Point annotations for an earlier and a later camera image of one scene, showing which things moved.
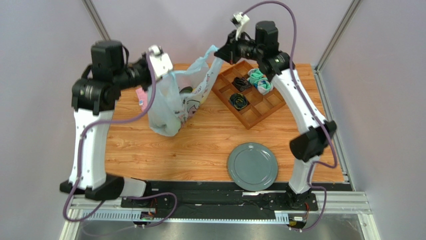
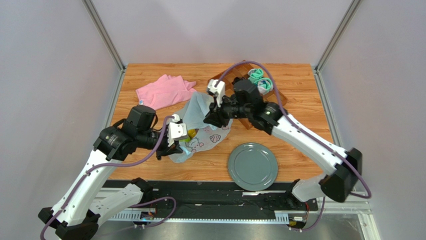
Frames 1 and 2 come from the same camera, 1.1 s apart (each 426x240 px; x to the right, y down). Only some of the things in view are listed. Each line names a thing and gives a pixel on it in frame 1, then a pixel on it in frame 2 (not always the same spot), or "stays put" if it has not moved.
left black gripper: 144,62 -> 167,150
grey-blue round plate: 252,166 stays put
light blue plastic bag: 175,99 -> 207,136
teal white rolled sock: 263,86 stays put
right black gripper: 229,47 -> 215,113
